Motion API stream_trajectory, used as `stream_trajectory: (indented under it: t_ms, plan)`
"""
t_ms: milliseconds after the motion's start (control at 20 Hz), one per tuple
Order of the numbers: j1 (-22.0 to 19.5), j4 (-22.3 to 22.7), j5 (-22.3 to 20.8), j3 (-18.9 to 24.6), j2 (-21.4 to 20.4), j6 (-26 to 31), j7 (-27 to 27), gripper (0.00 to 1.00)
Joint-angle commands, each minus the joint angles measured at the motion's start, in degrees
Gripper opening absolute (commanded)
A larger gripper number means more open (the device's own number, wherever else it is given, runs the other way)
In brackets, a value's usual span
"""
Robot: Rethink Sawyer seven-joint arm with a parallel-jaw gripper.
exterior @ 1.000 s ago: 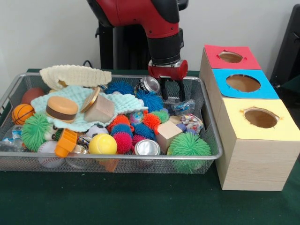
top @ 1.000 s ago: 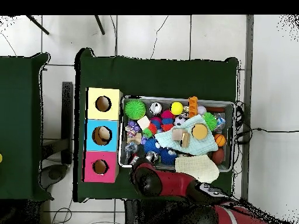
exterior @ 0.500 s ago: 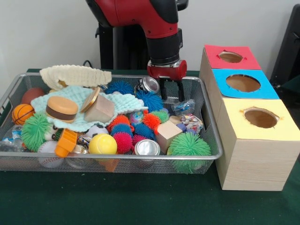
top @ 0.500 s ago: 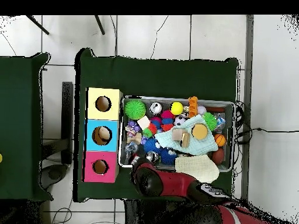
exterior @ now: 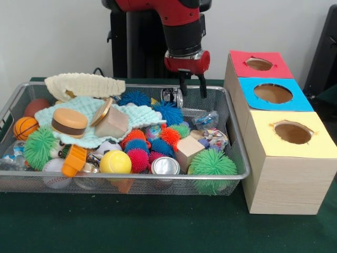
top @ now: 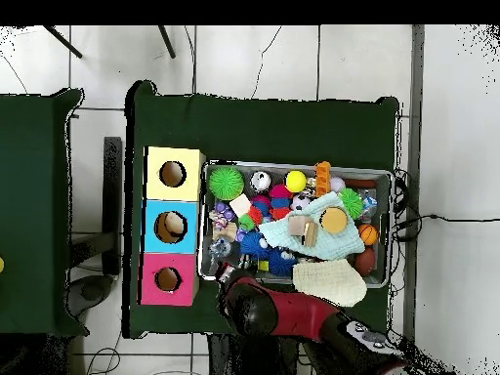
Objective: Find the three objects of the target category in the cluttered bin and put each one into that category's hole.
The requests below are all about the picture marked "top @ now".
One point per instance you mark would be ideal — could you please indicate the clear plastic bottle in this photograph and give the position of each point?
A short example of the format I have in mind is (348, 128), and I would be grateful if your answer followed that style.
(220, 248)

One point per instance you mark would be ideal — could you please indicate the cream waffle cloth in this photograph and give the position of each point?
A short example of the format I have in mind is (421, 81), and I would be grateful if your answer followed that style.
(332, 283)

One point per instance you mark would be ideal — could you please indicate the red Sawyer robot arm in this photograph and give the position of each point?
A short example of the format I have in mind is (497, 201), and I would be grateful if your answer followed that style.
(304, 312)

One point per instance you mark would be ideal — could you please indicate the wooden box with three holes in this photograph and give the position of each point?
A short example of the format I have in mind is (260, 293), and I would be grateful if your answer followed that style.
(172, 238)

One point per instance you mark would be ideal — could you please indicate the crumpled printed paper ball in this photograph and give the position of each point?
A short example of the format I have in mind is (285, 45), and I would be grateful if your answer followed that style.
(218, 220)

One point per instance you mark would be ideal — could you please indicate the plain wooden block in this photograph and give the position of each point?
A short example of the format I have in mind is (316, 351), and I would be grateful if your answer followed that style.
(297, 225)

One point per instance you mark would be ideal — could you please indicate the large green spiky ball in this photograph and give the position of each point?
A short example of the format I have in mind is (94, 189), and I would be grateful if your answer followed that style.
(225, 183)

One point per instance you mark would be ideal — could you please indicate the light teal waffle cloth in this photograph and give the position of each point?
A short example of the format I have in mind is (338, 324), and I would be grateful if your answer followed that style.
(336, 244)

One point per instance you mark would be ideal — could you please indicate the yellow ball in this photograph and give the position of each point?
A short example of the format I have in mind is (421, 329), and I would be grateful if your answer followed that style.
(295, 181)

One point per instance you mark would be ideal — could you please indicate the toy hamburger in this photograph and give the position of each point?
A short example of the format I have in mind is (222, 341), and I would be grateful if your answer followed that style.
(333, 220)

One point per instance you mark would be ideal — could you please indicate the orange plastic toy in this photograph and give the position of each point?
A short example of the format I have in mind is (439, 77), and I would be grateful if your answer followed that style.
(323, 179)

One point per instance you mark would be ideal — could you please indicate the grey round base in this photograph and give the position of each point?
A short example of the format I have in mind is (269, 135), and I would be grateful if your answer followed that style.
(91, 291)

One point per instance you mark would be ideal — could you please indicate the small brown football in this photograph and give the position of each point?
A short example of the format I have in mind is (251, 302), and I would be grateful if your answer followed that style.
(365, 261)

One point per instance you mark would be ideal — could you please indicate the small orange basketball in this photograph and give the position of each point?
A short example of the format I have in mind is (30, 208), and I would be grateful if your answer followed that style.
(367, 234)

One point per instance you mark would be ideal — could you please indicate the dark green side tablecloth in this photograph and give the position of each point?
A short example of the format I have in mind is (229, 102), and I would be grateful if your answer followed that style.
(27, 195)

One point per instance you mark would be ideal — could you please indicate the black metal leg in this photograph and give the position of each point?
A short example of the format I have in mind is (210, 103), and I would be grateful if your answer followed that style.
(62, 41)
(167, 41)

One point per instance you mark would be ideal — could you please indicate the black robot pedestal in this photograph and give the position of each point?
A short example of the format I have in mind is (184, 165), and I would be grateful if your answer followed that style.
(254, 361)

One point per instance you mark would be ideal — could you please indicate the black upright post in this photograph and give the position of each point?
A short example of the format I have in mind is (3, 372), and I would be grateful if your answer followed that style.
(112, 203)

